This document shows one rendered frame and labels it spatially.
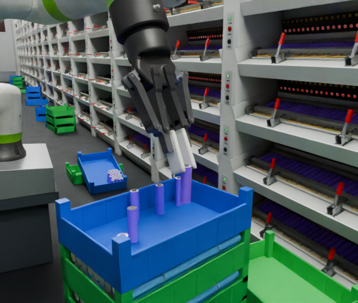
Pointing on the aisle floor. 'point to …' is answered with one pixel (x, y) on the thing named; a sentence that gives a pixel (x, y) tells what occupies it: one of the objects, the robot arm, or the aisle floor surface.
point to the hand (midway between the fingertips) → (179, 151)
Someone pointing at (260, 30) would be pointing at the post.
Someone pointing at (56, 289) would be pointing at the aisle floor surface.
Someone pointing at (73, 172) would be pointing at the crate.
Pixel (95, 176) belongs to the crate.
